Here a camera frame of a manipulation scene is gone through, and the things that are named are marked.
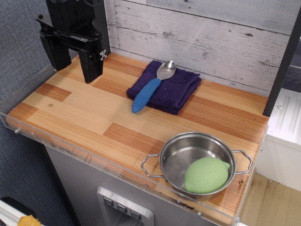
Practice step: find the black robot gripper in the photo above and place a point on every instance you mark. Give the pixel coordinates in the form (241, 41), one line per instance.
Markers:
(69, 25)

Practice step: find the green plastic lime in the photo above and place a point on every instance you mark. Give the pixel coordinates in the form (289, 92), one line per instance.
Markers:
(206, 175)

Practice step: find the purple folded rag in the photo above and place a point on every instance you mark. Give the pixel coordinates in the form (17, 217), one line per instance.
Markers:
(172, 94)

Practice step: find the grey toy fridge cabinet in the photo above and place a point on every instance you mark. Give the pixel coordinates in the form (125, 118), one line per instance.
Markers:
(81, 180)

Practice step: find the stainless steel pot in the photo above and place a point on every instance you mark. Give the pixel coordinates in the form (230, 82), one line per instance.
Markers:
(179, 152)

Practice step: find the silver dispenser button panel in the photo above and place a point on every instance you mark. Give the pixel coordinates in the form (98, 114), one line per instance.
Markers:
(120, 211)

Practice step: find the white toy sink counter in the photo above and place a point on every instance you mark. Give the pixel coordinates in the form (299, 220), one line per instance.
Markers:
(279, 157)

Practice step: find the blue handled metal spoon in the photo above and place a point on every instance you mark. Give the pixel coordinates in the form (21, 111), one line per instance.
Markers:
(165, 71)

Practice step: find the clear acrylic guard rail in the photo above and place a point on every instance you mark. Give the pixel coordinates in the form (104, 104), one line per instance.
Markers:
(139, 175)

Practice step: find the dark right vertical post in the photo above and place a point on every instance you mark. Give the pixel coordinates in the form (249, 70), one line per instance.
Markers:
(284, 66)

